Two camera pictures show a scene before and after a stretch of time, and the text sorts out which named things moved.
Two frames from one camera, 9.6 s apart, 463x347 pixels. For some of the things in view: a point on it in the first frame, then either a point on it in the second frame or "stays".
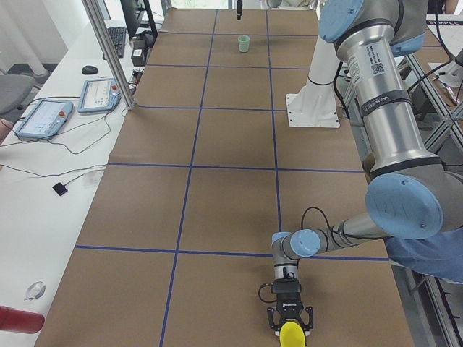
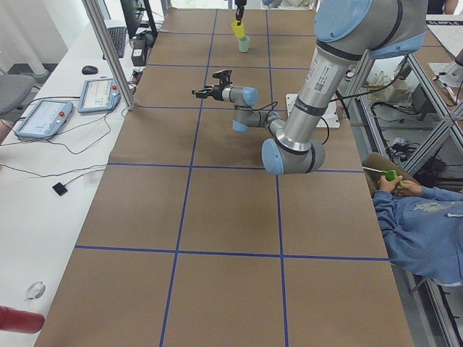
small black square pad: x=60 y=189 stays
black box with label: x=139 y=53 stays
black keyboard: x=119 y=36 stays
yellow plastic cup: x=291 y=335 to x=239 y=30
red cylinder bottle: x=20 y=320 stays
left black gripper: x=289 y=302 to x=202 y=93
